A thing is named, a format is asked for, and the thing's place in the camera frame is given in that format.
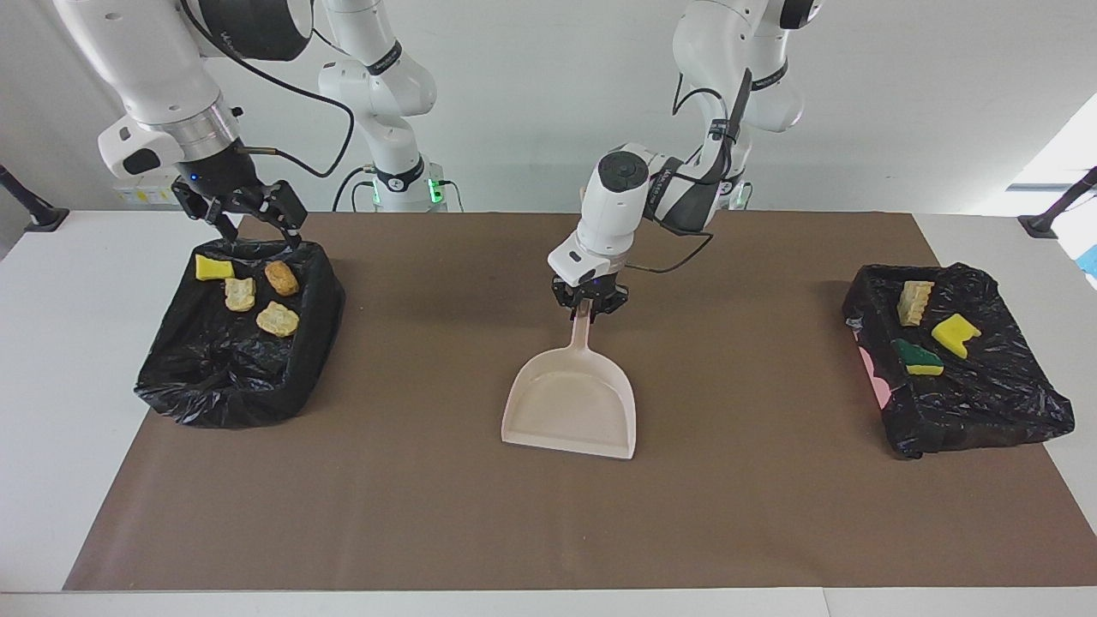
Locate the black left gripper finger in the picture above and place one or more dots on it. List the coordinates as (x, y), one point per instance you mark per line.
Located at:
(610, 307)
(567, 304)

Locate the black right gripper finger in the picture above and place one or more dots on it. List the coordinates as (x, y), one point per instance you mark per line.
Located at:
(287, 206)
(206, 210)

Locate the orange-brown sponge chunk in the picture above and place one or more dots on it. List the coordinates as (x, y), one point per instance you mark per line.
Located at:
(281, 278)

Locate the yellow notched sponge piece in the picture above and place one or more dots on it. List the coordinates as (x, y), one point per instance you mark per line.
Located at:
(956, 334)

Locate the black camera stand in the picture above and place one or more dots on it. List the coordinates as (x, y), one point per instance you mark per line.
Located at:
(1040, 225)
(47, 220)

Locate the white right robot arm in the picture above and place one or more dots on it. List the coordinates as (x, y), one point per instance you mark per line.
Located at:
(154, 68)

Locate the blue object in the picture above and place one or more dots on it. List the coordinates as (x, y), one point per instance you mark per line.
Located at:
(1092, 260)

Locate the brown paper table mat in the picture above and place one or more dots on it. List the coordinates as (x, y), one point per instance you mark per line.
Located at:
(548, 531)

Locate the black bag-lined pink bin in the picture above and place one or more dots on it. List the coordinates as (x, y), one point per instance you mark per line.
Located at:
(986, 403)

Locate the beige sponge chunk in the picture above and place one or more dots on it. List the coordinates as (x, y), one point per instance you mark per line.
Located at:
(240, 295)
(278, 319)
(914, 302)

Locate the white wall socket box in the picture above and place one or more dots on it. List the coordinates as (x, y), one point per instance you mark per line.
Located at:
(146, 195)

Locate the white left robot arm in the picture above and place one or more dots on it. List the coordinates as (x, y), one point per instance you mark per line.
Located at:
(617, 214)

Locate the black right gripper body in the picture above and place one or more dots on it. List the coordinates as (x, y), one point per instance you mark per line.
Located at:
(218, 176)

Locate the green and yellow sponge piece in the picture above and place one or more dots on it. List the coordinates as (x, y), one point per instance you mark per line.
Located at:
(919, 358)

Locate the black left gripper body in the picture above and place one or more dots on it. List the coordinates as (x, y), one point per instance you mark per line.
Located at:
(591, 287)

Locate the beige plastic dustpan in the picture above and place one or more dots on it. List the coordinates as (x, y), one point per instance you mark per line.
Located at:
(570, 411)

